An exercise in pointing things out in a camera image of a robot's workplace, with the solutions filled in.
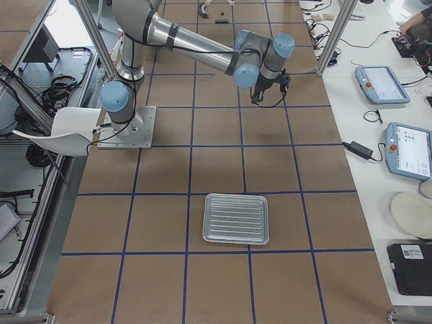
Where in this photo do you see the silver ribbed metal tray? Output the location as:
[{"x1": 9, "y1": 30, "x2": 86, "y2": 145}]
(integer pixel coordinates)
[{"x1": 202, "y1": 193, "x2": 269, "y2": 246}]

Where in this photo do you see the olive brake shoe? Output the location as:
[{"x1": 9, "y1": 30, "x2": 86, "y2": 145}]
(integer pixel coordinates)
[{"x1": 198, "y1": 2, "x2": 209, "y2": 19}]

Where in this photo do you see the black power adapter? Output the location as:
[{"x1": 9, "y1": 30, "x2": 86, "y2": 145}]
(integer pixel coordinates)
[{"x1": 342, "y1": 141, "x2": 373, "y2": 160}]

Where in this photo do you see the upper blue teach pendant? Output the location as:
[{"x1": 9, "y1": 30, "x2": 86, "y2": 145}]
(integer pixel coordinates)
[{"x1": 355, "y1": 65, "x2": 410, "y2": 105}]

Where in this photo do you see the blue teach pendant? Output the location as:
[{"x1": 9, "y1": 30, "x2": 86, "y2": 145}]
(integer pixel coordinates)
[
  {"x1": 385, "y1": 122, "x2": 431, "y2": 181},
  {"x1": 355, "y1": 65, "x2": 410, "y2": 105}
]

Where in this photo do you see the lower blue teach pendant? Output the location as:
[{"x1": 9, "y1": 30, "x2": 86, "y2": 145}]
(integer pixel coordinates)
[{"x1": 385, "y1": 122, "x2": 431, "y2": 181}]

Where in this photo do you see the white plastic chair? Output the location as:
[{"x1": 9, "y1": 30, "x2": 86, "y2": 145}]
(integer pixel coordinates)
[{"x1": 13, "y1": 107, "x2": 101, "y2": 157}]

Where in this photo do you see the beige round plate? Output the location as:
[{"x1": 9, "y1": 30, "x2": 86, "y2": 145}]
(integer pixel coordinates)
[{"x1": 390, "y1": 192, "x2": 431, "y2": 240}]

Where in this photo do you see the black laptop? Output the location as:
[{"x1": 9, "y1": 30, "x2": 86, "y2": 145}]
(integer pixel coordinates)
[{"x1": 387, "y1": 244, "x2": 431, "y2": 296}]

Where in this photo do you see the aluminium frame post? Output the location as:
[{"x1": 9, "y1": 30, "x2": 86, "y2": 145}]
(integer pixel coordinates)
[{"x1": 316, "y1": 0, "x2": 356, "y2": 76}]

